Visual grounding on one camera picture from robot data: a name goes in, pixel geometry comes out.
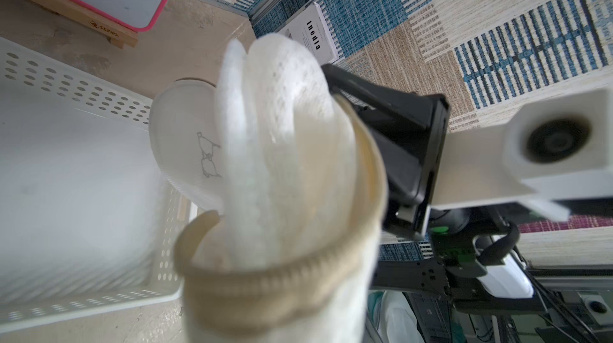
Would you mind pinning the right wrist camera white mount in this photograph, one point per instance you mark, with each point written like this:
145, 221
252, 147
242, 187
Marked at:
551, 154

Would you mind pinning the white mesh laundry bag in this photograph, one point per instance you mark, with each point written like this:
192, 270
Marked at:
292, 190

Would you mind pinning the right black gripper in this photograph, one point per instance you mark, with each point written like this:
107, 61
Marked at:
409, 130

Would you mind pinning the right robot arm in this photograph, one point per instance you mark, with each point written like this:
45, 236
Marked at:
477, 267

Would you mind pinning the wooden whiteboard stand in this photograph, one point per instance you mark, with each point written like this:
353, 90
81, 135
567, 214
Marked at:
117, 35

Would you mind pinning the white Inedia wall calendar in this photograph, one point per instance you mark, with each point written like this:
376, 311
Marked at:
311, 30

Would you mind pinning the white perforated plastic basket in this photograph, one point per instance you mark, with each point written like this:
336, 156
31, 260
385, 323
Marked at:
88, 222

